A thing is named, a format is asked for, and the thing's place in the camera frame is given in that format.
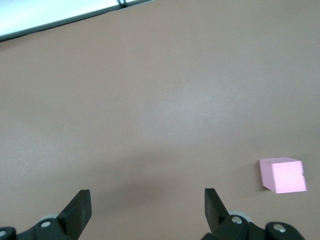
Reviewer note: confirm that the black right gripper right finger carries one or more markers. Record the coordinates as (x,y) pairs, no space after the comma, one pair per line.
(220,222)

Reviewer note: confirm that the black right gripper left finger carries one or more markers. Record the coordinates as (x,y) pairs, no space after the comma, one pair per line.
(72,220)

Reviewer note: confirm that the pink foam block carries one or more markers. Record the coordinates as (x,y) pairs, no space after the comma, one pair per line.
(285,177)

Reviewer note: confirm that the large table cover sheet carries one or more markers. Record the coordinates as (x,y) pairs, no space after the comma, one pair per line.
(150,100)

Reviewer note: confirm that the dark table edge trim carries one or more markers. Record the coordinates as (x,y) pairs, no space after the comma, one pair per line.
(62,23)

